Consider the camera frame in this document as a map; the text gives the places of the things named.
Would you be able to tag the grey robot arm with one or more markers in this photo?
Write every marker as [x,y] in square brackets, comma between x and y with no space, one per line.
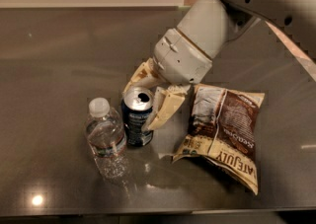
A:
[211,24]

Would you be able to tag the clear plastic water bottle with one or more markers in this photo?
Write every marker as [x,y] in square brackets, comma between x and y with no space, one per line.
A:
[104,131]

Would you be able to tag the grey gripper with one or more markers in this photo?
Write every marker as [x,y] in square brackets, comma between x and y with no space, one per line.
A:
[182,56]

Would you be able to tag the brown chip bag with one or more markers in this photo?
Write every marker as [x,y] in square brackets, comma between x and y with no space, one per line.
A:
[221,131]

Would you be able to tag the blue pepsi can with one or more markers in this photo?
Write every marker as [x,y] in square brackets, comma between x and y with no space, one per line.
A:
[136,106]

